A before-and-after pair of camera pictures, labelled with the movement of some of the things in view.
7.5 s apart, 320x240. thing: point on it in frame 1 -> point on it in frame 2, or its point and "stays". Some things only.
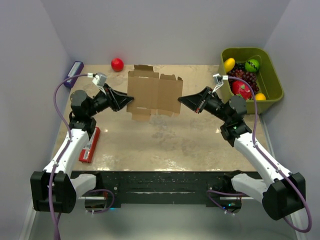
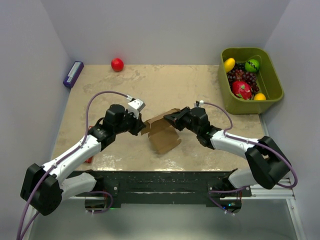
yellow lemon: (229, 64) stays
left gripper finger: (117, 96) -> (140, 122)
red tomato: (117, 64) stays
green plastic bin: (267, 79) stays
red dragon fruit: (241, 89) stays
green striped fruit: (252, 65) stays
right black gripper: (196, 102) -> (177, 117)
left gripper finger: (119, 101) -> (136, 128)
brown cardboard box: (153, 94) -> (161, 134)
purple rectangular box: (77, 68) stays
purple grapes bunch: (239, 71) stays
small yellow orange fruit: (260, 96) stays
